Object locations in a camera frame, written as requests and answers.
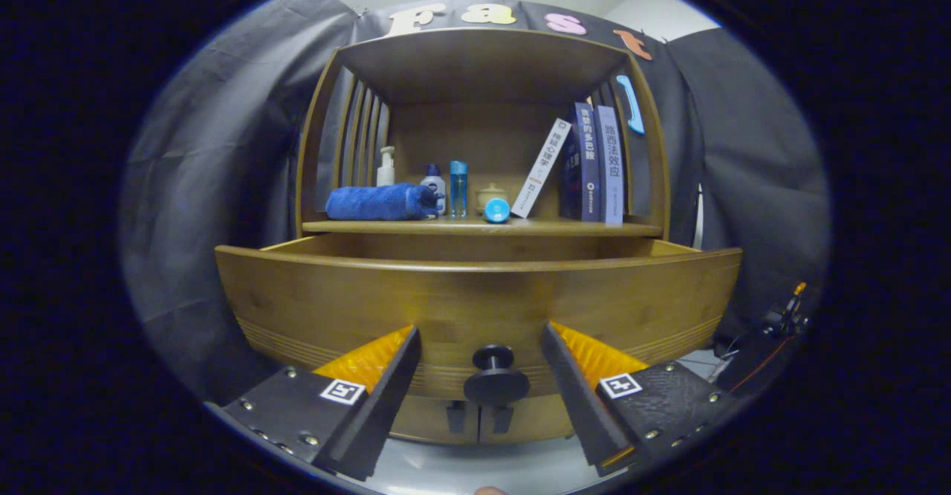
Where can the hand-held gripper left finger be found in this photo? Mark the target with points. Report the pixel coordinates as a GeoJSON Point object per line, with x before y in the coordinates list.
{"type": "Point", "coordinates": [383, 398]}

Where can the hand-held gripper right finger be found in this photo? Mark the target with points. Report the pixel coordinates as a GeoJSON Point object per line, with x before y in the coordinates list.
{"type": "Point", "coordinates": [572, 398]}

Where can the wooden drawer with black knob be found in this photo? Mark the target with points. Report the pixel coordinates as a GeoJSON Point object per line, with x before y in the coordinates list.
{"type": "Point", "coordinates": [446, 294]}

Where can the blue and white tube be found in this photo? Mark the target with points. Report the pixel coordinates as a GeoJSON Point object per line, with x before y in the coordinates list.
{"type": "Point", "coordinates": [496, 211]}

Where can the wooden countertop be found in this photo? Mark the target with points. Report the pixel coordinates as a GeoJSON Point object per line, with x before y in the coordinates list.
{"type": "Point", "coordinates": [557, 227]}

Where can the wooden cabinet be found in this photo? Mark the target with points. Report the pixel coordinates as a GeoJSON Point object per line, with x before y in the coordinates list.
{"type": "Point", "coordinates": [483, 64]}

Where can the rolled blue towel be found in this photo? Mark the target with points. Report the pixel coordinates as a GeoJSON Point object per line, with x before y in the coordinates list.
{"type": "Point", "coordinates": [371, 203]}

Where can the black equipment with orange part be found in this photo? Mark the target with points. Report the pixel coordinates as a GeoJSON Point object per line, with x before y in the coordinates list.
{"type": "Point", "coordinates": [765, 331]}

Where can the dark navy book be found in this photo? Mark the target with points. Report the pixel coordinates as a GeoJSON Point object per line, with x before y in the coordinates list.
{"type": "Point", "coordinates": [570, 183]}

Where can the white bottle with blue cap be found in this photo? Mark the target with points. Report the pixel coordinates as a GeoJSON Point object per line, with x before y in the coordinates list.
{"type": "Point", "coordinates": [433, 186]}

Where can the clear blue bottle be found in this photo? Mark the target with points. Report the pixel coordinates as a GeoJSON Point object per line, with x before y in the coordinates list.
{"type": "Point", "coordinates": [458, 190]}

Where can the pale lavender book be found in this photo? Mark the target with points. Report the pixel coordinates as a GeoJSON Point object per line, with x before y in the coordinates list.
{"type": "Point", "coordinates": [611, 175]}

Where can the white pump bottle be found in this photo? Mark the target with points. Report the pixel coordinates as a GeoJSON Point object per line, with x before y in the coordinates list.
{"type": "Point", "coordinates": [385, 172]}

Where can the blue spine book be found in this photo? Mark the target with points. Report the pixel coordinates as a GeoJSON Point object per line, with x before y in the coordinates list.
{"type": "Point", "coordinates": [588, 168]}

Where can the white book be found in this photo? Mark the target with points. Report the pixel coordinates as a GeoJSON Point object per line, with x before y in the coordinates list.
{"type": "Point", "coordinates": [542, 168]}

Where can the black backdrop cloth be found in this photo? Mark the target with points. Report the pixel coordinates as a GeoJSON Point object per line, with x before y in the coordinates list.
{"type": "Point", "coordinates": [223, 183]}

